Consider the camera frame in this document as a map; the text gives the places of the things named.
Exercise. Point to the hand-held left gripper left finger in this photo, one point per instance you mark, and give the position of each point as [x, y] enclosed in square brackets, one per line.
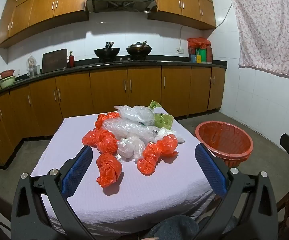
[77, 172]

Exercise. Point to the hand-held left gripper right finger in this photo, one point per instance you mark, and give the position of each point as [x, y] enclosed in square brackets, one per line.
[210, 171]

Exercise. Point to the red plastic basket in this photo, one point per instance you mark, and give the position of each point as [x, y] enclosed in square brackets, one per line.
[234, 161]

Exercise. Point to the red plastic bag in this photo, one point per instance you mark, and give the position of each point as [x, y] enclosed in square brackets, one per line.
[108, 170]
[102, 140]
[102, 119]
[159, 148]

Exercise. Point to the white plastic bag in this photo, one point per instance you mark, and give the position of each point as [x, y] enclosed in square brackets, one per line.
[170, 133]

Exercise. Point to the clear plastic bag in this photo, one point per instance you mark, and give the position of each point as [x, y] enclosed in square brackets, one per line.
[132, 113]
[130, 148]

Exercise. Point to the bubble wrap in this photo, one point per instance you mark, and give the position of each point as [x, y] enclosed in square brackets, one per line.
[127, 129]

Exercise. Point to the yellow-green plastic bag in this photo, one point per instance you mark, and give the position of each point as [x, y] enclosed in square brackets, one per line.
[163, 120]

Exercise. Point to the person's right leg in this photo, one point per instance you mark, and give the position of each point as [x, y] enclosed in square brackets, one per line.
[219, 230]

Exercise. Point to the person's leg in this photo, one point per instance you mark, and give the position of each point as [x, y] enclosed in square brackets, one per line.
[174, 227]
[219, 230]

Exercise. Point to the person's left leg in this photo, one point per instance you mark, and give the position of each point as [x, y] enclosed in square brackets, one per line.
[174, 227]

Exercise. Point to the lavender tablecloth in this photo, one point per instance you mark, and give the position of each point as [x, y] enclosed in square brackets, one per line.
[139, 200]

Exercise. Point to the row of wooden base cabinets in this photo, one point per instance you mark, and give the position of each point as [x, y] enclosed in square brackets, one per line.
[109, 87]

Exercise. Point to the black countertop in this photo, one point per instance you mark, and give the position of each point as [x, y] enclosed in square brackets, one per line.
[84, 67]

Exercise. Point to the red bottle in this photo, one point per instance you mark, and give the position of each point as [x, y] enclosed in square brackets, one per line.
[71, 60]

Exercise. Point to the blue yellow box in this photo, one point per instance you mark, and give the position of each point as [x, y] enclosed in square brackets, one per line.
[198, 58]

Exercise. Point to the green basin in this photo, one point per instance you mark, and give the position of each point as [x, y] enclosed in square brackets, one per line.
[7, 82]

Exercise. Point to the glass jar with plastic bag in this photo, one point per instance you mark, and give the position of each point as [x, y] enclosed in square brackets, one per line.
[32, 67]

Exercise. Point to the dark cutting board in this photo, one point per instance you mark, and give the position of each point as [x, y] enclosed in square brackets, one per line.
[54, 60]

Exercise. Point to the pink floral curtain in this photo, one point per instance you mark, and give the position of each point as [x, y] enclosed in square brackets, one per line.
[269, 27]

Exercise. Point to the green bottle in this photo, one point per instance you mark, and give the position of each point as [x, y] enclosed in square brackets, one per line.
[203, 56]

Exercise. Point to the dark red thermos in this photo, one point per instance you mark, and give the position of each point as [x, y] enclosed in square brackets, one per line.
[209, 55]

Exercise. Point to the red basin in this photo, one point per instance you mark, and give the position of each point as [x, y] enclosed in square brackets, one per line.
[7, 74]

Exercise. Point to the gas stove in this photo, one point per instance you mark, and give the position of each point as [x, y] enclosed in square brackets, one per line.
[124, 60]

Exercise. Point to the red bag over containers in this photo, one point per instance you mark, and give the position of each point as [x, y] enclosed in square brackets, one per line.
[198, 42]

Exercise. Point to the black wok with lid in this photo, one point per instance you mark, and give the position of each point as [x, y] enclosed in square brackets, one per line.
[139, 50]

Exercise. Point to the wooden upper cabinet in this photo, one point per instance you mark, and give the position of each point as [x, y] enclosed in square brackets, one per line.
[44, 10]
[184, 2]

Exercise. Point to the white wall socket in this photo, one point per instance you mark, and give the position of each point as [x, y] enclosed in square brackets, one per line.
[179, 50]

